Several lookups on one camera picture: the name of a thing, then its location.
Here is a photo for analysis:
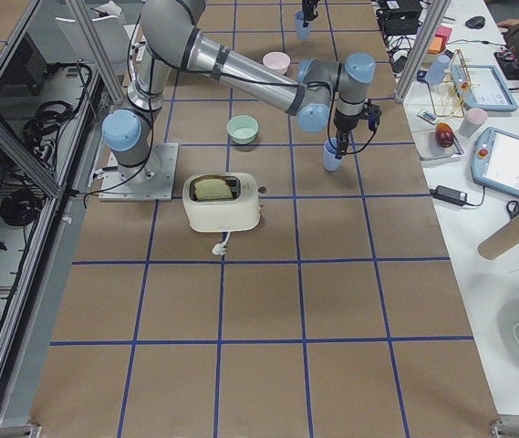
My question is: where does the blue cup carried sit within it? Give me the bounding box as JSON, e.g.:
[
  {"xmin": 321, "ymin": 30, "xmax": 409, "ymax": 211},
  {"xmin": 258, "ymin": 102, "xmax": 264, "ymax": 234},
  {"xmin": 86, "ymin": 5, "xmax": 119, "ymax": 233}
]
[{"xmin": 295, "ymin": 11, "xmax": 311, "ymax": 41}]

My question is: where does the pink bowl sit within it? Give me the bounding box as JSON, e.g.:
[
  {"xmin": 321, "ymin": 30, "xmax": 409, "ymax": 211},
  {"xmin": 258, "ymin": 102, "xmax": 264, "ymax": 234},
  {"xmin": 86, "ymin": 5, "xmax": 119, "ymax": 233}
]
[{"xmin": 262, "ymin": 51, "xmax": 291, "ymax": 75}]

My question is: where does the blue cup standing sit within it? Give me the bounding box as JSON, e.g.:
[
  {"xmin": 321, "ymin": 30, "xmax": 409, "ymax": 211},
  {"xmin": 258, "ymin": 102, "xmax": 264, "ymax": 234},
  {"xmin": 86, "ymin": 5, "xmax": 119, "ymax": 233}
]
[{"xmin": 323, "ymin": 138, "xmax": 343, "ymax": 172}]

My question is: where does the green bowl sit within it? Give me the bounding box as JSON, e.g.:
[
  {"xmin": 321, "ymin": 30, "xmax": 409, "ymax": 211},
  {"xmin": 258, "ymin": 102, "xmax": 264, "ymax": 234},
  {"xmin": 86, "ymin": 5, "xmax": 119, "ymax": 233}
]
[{"xmin": 226, "ymin": 115, "xmax": 259, "ymax": 145}]

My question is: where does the blue cup on rack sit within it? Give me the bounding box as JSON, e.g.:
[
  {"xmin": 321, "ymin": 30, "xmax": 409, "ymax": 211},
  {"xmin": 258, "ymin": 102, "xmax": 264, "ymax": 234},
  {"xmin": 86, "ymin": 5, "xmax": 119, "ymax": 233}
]
[{"xmin": 424, "ymin": 55, "xmax": 450, "ymax": 86}]

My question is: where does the metal tray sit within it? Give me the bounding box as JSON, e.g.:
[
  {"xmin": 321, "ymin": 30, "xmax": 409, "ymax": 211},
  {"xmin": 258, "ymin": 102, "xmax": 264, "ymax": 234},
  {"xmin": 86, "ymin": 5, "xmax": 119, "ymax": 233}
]
[{"xmin": 413, "ymin": 130, "xmax": 465, "ymax": 162}]

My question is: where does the red apple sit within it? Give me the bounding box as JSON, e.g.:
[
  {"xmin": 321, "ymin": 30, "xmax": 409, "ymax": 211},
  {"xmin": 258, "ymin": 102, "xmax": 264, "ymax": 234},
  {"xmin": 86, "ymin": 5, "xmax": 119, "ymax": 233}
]
[{"xmin": 434, "ymin": 122, "xmax": 455, "ymax": 148}]

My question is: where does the pink cup on table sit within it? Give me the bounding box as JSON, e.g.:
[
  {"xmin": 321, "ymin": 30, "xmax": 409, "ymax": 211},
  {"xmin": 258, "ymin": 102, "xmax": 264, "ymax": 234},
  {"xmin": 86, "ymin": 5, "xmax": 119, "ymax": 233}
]
[{"xmin": 458, "ymin": 108, "xmax": 488, "ymax": 138}]

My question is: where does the teach pendant far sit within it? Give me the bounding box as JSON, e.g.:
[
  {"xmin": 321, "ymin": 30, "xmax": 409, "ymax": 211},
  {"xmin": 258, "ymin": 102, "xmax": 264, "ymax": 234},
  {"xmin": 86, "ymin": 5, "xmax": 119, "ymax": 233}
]
[{"xmin": 450, "ymin": 65, "xmax": 518, "ymax": 112}]

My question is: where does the teach pendant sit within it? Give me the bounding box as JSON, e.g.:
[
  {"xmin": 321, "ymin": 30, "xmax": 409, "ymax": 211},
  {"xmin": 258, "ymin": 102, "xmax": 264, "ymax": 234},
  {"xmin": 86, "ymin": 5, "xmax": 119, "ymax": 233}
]
[
  {"xmin": 450, "ymin": 65, "xmax": 518, "ymax": 112},
  {"xmin": 471, "ymin": 127, "xmax": 519, "ymax": 198}
]

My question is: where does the white toaster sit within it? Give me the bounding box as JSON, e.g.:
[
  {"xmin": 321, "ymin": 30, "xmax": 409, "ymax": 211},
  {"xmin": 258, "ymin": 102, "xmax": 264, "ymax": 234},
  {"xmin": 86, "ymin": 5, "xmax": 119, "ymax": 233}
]
[{"xmin": 182, "ymin": 172, "xmax": 260, "ymax": 233}]

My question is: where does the bread slice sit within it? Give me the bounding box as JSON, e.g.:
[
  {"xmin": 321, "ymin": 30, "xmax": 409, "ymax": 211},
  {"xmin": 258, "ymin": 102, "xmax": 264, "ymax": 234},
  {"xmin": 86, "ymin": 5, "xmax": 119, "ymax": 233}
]
[{"xmin": 194, "ymin": 178, "xmax": 233, "ymax": 201}]

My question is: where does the black power adapter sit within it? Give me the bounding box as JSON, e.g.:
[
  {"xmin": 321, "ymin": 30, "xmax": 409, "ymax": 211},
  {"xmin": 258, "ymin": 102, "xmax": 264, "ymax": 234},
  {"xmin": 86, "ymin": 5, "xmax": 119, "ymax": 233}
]
[{"xmin": 430, "ymin": 185, "xmax": 467, "ymax": 206}]

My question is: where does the teach pendant near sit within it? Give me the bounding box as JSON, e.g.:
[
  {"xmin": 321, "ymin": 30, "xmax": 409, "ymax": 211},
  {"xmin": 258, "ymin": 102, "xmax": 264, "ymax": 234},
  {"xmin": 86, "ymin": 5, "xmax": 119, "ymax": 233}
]
[{"xmin": 471, "ymin": 127, "xmax": 519, "ymax": 198}]

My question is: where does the cardboard tube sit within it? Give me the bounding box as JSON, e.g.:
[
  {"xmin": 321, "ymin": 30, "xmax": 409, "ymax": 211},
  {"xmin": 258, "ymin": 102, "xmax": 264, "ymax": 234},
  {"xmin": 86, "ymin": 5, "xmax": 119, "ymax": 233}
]
[{"xmin": 477, "ymin": 214, "xmax": 519, "ymax": 260}]

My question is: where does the gold wire rack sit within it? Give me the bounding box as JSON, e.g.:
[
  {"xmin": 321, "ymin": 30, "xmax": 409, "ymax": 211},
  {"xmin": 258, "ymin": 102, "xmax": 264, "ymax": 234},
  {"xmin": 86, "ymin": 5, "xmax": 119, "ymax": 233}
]
[{"xmin": 429, "ymin": 48, "xmax": 472, "ymax": 119}]

